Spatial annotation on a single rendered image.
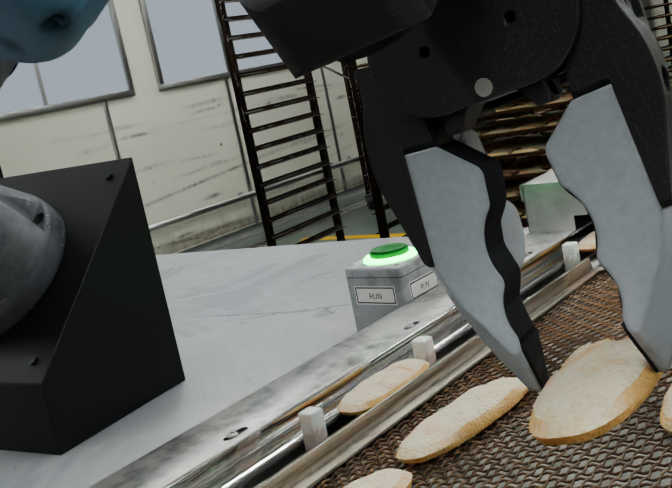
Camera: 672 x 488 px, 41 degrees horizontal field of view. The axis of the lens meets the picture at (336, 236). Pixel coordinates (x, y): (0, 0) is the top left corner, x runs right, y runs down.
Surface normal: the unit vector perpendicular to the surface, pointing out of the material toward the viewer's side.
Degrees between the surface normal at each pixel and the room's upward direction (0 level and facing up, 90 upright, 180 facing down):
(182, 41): 90
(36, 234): 67
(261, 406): 0
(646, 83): 88
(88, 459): 0
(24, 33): 134
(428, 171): 88
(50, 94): 90
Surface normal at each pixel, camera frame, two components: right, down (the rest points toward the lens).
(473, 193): -0.51, 0.23
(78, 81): 0.77, -0.04
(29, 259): 0.62, -0.12
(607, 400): -0.15, -0.87
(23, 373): -0.49, -0.51
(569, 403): -0.29, -0.95
